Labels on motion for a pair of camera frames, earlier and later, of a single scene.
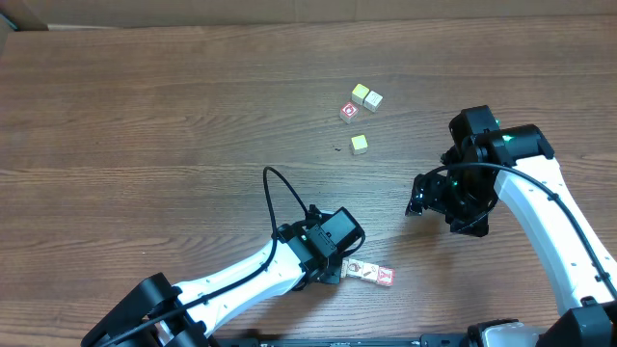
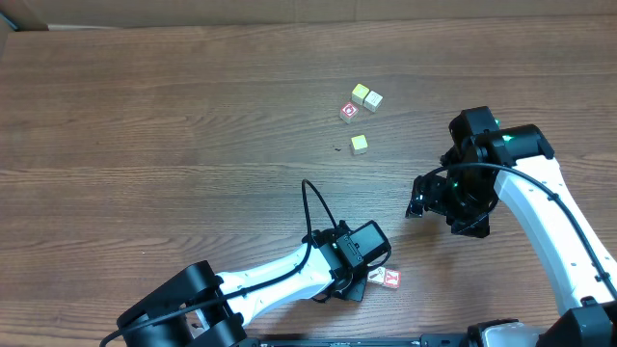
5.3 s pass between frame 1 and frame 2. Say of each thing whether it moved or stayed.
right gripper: stayed
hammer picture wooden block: moved
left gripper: moved
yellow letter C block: stayed
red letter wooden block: stayed
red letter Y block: moved
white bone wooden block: stayed
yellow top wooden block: stayed
